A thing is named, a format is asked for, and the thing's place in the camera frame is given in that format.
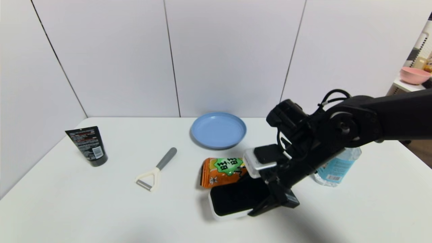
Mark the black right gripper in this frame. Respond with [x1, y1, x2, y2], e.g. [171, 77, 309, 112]
[247, 157, 327, 217]

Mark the black white board eraser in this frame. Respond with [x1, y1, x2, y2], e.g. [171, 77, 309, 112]
[208, 175, 271, 221]

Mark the blue plate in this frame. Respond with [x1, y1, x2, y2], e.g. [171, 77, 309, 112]
[190, 112, 247, 150]

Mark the orange snack bag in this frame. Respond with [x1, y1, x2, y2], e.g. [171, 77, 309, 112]
[200, 157, 250, 188]

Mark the clear water bottle blue cap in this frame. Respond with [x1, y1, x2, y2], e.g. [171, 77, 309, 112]
[313, 147, 362, 187]

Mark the black cosmetic tube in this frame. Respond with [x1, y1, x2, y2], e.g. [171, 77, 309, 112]
[65, 127, 108, 167]

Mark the white desk top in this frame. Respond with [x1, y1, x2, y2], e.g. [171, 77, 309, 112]
[393, 77, 427, 92]

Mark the pink bowl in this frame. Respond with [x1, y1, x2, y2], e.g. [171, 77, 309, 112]
[400, 66, 432, 85]

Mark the white pegboard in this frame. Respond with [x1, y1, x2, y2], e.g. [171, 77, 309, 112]
[403, 32, 432, 68]

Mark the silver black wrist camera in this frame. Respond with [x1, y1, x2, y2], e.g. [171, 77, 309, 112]
[243, 144, 279, 179]

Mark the white peeler grey handle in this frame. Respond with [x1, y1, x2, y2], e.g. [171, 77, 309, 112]
[135, 147, 178, 191]

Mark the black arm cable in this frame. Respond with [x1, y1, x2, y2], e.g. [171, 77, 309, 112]
[318, 89, 352, 109]

